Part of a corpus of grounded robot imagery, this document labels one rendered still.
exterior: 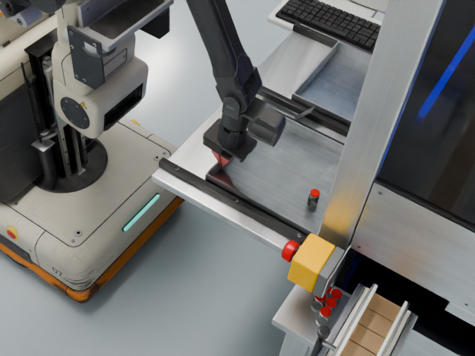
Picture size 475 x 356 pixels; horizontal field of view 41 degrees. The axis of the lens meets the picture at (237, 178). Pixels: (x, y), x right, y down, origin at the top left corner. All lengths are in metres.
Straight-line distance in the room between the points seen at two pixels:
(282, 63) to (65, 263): 0.90
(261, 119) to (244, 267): 1.16
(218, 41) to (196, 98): 1.76
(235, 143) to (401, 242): 0.42
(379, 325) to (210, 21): 0.62
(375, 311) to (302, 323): 0.14
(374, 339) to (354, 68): 0.81
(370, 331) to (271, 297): 1.10
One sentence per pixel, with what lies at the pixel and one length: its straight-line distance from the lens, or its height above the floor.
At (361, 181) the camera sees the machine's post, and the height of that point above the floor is 1.19.
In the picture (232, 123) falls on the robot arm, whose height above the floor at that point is 1.07.
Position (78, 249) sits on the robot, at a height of 0.28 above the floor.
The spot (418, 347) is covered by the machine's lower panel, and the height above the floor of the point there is 0.83.
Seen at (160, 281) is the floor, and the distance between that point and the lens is 2.28.
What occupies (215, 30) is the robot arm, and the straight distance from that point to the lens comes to 1.11.
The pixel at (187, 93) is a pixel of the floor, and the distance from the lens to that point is 2.90.
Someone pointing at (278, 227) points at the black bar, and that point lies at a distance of 1.33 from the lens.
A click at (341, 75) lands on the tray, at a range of 1.72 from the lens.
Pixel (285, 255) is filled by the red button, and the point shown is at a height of 1.00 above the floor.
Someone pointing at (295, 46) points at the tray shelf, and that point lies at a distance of 1.78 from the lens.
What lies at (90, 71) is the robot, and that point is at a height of 0.94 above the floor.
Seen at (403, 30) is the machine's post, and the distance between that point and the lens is 0.86.
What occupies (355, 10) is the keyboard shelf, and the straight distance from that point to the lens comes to 2.11.
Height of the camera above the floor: 1.97
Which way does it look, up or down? 50 degrees down
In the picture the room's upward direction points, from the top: 7 degrees clockwise
